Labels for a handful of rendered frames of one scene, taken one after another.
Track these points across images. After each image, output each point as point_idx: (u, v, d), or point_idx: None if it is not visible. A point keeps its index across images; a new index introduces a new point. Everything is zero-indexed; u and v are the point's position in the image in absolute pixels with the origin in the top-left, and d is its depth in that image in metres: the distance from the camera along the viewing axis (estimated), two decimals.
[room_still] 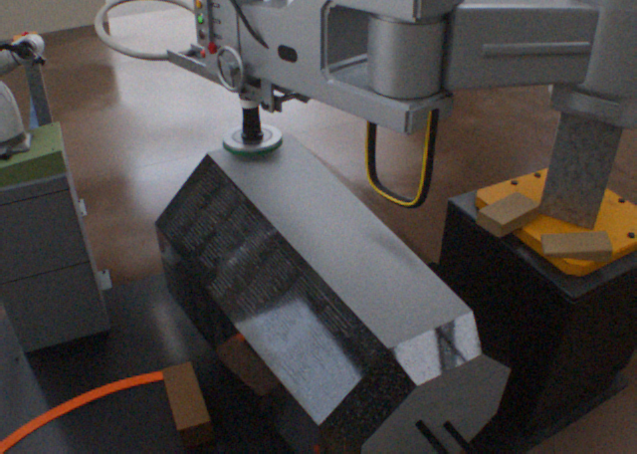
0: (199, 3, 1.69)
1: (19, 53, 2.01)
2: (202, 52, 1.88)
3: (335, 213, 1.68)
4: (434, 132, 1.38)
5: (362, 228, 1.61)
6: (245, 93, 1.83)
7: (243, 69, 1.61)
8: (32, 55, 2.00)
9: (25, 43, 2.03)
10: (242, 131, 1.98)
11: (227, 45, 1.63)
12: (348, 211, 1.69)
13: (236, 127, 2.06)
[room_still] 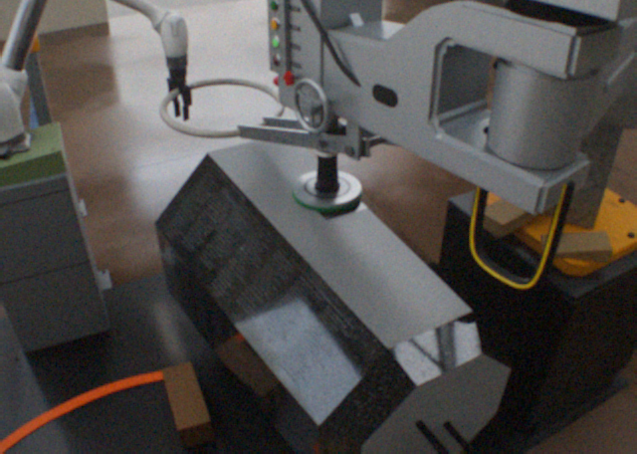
0: (275, 24, 1.44)
1: (177, 84, 2.20)
2: (274, 79, 1.63)
3: (335, 213, 1.68)
4: (566, 210, 1.08)
5: (362, 228, 1.61)
6: (325, 146, 1.58)
7: (327, 109, 1.35)
8: None
9: None
10: (317, 181, 1.74)
11: (309, 78, 1.37)
12: (348, 211, 1.69)
13: (340, 200, 1.69)
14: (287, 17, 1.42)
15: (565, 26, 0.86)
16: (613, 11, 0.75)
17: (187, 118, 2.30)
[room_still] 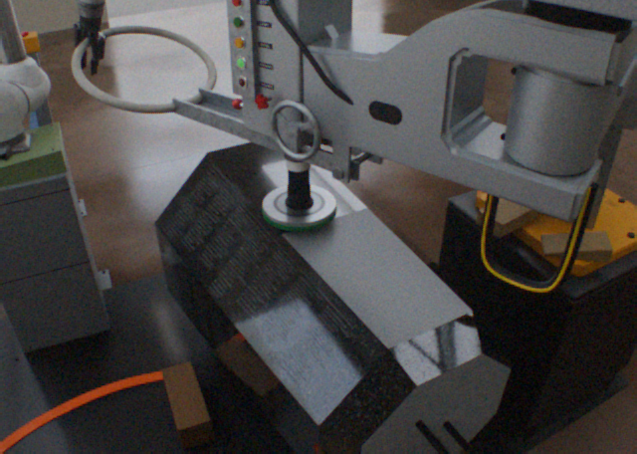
0: (241, 42, 1.30)
1: (89, 33, 1.77)
2: (234, 102, 1.48)
3: (335, 213, 1.68)
4: (589, 211, 1.08)
5: (362, 228, 1.61)
6: None
7: (318, 132, 1.24)
8: None
9: None
10: (289, 198, 1.60)
11: (292, 100, 1.25)
12: (348, 211, 1.69)
13: (285, 187, 1.70)
14: (254, 34, 1.28)
15: (603, 33, 0.84)
16: None
17: (95, 73, 1.89)
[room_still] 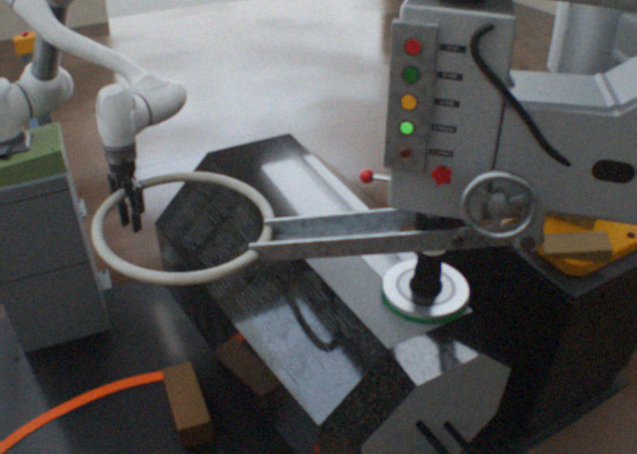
0: (414, 102, 0.98)
1: (122, 183, 1.53)
2: (365, 175, 1.14)
3: (335, 213, 1.68)
4: None
5: None
6: (461, 244, 1.19)
7: (539, 205, 0.99)
8: None
9: None
10: (420, 286, 1.32)
11: (502, 170, 0.98)
12: (348, 211, 1.69)
13: (464, 290, 1.34)
14: (433, 89, 0.97)
15: None
16: None
17: (138, 229, 1.62)
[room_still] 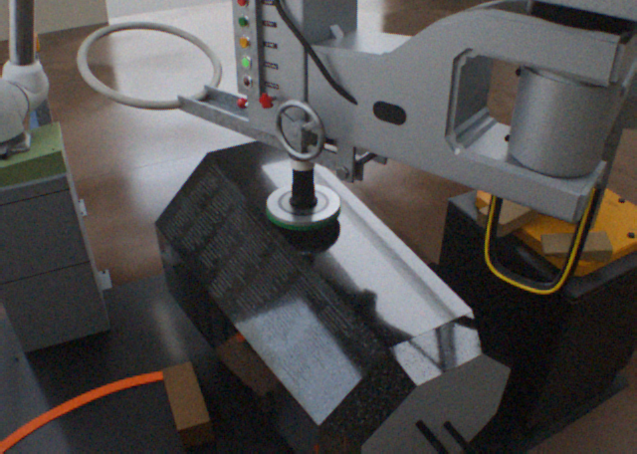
0: (246, 42, 1.30)
1: None
2: (239, 102, 1.48)
3: None
4: (593, 213, 1.08)
5: (362, 228, 1.61)
6: None
7: (322, 131, 1.24)
8: None
9: None
10: (293, 198, 1.60)
11: (296, 100, 1.25)
12: (348, 211, 1.69)
13: (320, 187, 1.70)
14: (259, 33, 1.28)
15: (607, 34, 0.84)
16: None
17: None
